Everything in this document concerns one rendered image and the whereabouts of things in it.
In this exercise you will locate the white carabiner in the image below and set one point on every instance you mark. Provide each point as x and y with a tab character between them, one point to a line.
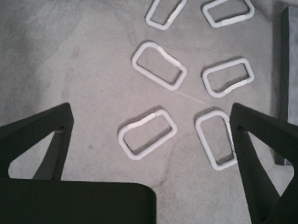
205	144
154	145
222	66
229	21
156	25
167	57

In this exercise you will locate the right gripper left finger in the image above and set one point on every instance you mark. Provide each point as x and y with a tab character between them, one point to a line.
19	136

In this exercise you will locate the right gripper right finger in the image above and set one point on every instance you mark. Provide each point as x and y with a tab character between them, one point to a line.
261	195

